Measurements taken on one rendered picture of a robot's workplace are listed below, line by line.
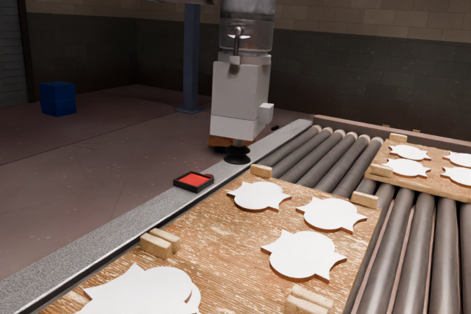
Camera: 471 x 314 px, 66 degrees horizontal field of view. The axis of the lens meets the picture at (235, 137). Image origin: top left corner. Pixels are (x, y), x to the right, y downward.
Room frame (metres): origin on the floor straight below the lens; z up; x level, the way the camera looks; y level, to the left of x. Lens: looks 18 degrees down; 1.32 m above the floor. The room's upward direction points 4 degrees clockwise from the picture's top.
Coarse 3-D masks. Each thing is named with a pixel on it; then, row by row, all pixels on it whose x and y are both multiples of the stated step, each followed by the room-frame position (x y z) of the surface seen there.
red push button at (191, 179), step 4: (188, 176) 0.87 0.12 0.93; (192, 176) 0.88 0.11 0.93; (196, 176) 0.88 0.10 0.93; (200, 176) 0.88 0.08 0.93; (180, 180) 0.85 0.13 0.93; (184, 180) 0.85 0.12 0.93; (188, 180) 0.85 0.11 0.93; (192, 180) 0.85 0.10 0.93; (196, 180) 0.85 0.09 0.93; (200, 180) 0.85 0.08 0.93; (204, 180) 0.85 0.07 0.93; (192, 184) 0.83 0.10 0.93; (196, 184) 0.83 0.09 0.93
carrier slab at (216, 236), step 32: (224, 192) 0.78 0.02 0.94; (288, 192) 0.80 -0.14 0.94; (320, 192) 0.82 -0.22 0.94; (192, 224) 0.63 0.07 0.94; (224, 224) 0.64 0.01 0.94; (256, 224) 0.65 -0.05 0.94; (288, 224) 0.66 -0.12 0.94; (192, 256) 0.53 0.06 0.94; (224, 256) 0.54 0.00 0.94; (256, 256) 0.54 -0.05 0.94; (352, 256) 0.56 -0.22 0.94; (256, 288) 0.46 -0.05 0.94; (288, 288) 0.47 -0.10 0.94; (320, 288) 0.47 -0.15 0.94; (352, 288) 0.49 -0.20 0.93
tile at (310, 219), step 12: (312, 204) 0.73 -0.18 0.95; (324, 204) 0.74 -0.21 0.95; (336, 204) 0.74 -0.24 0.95; (348, 204) 0.74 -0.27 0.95; (312, 216) 0.68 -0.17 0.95; (324, 216) 0.68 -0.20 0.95; (336, 216) 0.69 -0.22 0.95; (348, 216) 0.69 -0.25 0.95; (360, 216) 0.69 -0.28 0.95; (312, 228) 0.64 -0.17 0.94; (324, 228) 0.63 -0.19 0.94; (336, 228) 0.64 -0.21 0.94; (348, 228) 0.64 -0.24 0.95
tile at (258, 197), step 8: (248, 184) 0.81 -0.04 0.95; (256, 184) 0.81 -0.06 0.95; (264, 184) 0.82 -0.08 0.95; (272, 184) 0.82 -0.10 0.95; (232, 192) 0.76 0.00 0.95; (240, 192) 0.77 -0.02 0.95; (248, 192) 0.77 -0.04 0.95; (256, 192) 0.77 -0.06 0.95; (264, 192) 0.78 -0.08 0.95; (272, 192) 0.78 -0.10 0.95; (280, 192) 0.78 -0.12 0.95; (240, 200) 0.73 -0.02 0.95; (248, 200) 0.73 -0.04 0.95; (256, 200) 0.73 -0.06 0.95; (264, 200) 0.73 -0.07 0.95; (272, 200) 0.74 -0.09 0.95; (280, 200) 0.74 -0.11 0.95; (240, 208) 0.70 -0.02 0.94; (248, 208) 0.69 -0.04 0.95; (256, 208) 0.69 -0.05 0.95; (264, 208) 0.70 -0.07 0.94; (272, 208) 0.71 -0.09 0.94
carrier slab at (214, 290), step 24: (120, 264) 0.50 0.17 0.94; (144, 264) 0.50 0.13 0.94; (168, 264) 0.50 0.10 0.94; (216, 288) 0.46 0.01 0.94; (240, 288) 0.46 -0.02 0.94; (48, 312) 0.39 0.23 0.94; (72, 312) 0.39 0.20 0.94; (216, 312) 0.41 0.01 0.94; (240, 312) 0.41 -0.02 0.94; (264, 312) 0.42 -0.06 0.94
